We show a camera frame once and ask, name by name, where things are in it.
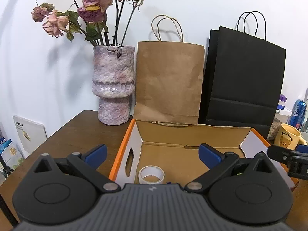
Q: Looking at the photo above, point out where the grey tape roll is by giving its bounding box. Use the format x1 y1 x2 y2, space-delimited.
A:
138 165 165 185

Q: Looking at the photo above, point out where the pale green bowl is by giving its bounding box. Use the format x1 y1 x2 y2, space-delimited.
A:
301 132 308 146

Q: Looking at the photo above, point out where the yellow bear mug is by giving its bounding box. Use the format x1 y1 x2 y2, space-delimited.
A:
274 124 307 150

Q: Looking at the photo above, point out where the red pumpkin cardboard box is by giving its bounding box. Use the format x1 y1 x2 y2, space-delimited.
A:
108 118 300 192

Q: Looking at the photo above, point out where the purple white jar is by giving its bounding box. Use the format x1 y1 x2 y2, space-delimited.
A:
279 94 287 106

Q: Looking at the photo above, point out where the black paper bag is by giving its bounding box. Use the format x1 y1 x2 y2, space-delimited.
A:
198 26 286 138

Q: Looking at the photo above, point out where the black light stand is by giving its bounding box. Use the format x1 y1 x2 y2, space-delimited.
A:
0 153 20 228

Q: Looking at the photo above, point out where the brown paper bag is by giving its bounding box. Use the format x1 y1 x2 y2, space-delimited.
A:
133 14 205 125

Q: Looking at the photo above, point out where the pink textured vase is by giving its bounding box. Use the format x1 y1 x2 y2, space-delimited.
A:
92 46 135 126

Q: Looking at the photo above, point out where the dried rose bouquet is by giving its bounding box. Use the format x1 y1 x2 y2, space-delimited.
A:
31 0 145 47

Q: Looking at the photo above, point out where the white wall outlet box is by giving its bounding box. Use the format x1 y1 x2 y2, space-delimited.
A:
13 115 48 154

